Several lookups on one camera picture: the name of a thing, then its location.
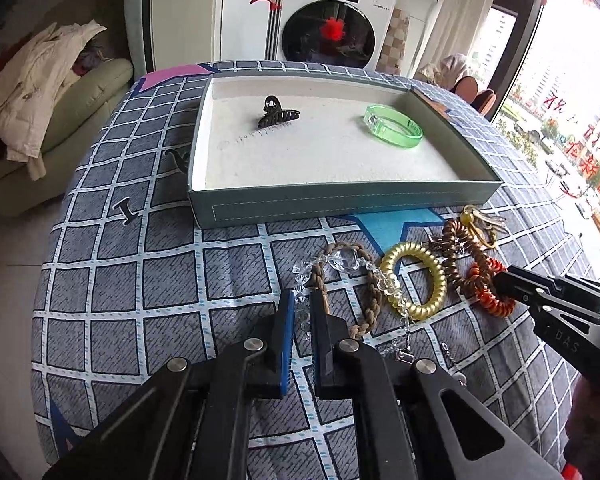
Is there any black hair claw clip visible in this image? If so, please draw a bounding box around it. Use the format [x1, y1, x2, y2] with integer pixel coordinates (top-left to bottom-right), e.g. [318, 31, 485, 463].
[256, 95, 301, 129]

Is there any white curtain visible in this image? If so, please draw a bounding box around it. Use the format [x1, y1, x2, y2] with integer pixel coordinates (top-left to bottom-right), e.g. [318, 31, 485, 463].
[420, 0, 503, 81]

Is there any gold hair clip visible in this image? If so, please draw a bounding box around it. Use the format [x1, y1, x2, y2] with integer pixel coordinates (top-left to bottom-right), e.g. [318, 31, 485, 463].
[460, 205, 511, 250]

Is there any dark window frame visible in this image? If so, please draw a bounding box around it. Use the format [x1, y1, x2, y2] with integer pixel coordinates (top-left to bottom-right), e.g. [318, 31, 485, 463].
[490, 0, 556, 123]

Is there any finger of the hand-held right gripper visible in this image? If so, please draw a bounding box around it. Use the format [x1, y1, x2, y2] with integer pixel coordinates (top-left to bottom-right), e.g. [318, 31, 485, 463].
[524, 290, 600, 333]
[494, 265, 600, 307]

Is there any brown braided bracelet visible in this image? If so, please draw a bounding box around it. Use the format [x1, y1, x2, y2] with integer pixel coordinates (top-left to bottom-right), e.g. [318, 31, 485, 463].
[307, 241, 385, 341]

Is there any pale green sofa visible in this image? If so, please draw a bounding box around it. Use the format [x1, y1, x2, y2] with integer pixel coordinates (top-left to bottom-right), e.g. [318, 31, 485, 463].
[0, 57, 133, 218]

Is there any small silver earring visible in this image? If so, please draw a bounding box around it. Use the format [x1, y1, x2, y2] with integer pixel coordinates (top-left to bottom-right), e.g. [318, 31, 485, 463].
[440, 342, 468, 386]

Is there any grey checked tablecloth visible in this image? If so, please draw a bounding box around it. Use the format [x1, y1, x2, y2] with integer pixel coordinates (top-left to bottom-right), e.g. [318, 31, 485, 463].
[30, 60, 596, 480]

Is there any person's right forearm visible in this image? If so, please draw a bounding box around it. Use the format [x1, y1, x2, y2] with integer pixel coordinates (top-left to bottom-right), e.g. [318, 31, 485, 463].
[566, 375, 600, 480]

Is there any clear crystal bead chain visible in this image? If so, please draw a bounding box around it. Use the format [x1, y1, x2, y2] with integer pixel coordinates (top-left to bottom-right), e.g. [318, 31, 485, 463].
[291, 252, 416, 366]

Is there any orange spiral hair tie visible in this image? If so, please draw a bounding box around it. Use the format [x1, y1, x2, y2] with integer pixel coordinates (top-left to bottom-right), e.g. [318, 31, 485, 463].
[465, 257, 516, 320]

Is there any brown chair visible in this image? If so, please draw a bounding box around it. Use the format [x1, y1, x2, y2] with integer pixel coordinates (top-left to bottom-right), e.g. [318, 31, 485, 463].
[455, 76, 496, 116]

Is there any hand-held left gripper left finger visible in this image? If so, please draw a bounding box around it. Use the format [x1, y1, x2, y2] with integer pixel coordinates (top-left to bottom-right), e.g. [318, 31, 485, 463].
[42, 290, 297, 480]

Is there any grey-green jewelry tray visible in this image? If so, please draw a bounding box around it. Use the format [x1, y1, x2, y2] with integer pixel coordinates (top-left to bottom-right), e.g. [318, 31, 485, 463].
[187, 74, 503, 230]

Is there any checkered bag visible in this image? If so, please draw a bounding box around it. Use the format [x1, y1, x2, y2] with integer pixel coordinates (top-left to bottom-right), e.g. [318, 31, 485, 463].
[380, 7, 411, 73]

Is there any mop with red hook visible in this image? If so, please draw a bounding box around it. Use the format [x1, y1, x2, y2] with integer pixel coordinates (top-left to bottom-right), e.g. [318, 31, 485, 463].
[250, 0, 287, 59]

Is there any brown spiral hair tie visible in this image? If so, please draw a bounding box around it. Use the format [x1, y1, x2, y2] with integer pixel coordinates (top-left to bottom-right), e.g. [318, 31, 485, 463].
[428, 219, 481, 301]

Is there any beige cloth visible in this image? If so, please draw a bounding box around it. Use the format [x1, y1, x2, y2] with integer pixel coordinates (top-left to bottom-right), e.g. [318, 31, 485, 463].
[415, 52, 476, 91]

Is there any cream jacket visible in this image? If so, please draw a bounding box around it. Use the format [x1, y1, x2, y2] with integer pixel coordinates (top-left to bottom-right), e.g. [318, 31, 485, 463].
[0, 20, 108, 181]

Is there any red pompom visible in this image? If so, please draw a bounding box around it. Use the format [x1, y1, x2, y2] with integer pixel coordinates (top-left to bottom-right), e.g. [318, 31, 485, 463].
[321, 17, 346, 41]

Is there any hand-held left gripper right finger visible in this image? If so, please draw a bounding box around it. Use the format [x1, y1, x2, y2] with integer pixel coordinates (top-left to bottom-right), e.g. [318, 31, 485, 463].
[309, 290, 566, 480]

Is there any yellow spiral hair tie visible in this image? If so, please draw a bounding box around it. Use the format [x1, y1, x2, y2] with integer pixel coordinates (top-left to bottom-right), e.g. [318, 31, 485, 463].
[380, 241, 448, 322]

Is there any green translucent bracelet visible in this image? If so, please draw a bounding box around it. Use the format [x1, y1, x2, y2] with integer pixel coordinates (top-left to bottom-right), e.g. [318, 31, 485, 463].
[364, 104, 424, 151]

